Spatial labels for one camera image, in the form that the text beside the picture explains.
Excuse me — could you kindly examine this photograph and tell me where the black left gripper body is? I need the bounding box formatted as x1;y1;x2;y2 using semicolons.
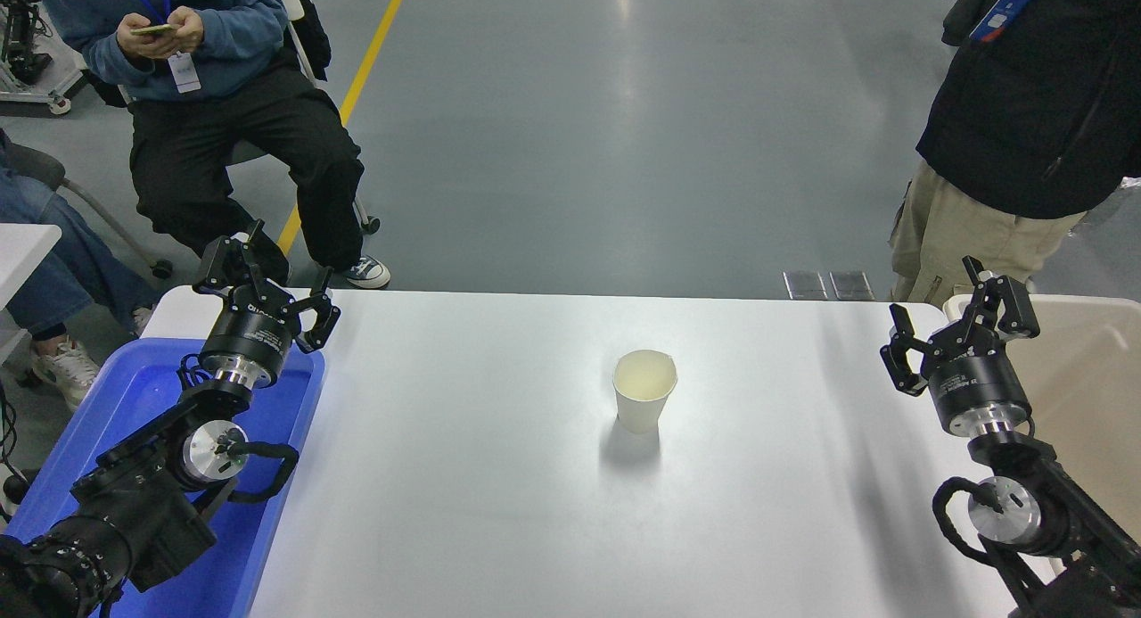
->
200;301;296;375

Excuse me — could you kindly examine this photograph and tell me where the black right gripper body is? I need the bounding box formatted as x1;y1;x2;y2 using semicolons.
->
927;327;1032;428

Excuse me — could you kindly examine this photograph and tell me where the white paper cup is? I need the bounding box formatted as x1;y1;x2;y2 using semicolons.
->
612;350;678;435

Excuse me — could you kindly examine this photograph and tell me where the person's right hand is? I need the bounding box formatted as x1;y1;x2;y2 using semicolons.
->
116;13;181;62

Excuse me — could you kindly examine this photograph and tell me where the person's left hand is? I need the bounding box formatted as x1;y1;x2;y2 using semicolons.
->
166;7;208;54

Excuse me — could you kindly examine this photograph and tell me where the large pale plastic bin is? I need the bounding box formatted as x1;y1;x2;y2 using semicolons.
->
943;294;1141;576

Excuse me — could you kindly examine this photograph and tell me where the blue plastic tray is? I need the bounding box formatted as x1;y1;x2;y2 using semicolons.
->
4;337;326;618

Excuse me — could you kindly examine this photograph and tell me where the person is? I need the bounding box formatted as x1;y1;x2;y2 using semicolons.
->
0;128;161;414
889;0;1141;305
34;0;391;291

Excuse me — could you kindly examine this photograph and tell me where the id badge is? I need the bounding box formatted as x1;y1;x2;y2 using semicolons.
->
168;52;202;95
969;0;1039;45

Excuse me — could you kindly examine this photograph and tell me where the white side table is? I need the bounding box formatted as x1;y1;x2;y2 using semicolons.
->
0;223;63;365

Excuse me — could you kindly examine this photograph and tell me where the grey chair with casters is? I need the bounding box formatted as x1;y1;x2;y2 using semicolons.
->
0;141;175;280

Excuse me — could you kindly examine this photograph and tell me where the equipment stand with wheels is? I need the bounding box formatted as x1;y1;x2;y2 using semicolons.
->
0;0;90;117

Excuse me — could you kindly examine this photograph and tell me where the black cable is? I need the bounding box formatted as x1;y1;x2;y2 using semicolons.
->
0;377;37;507

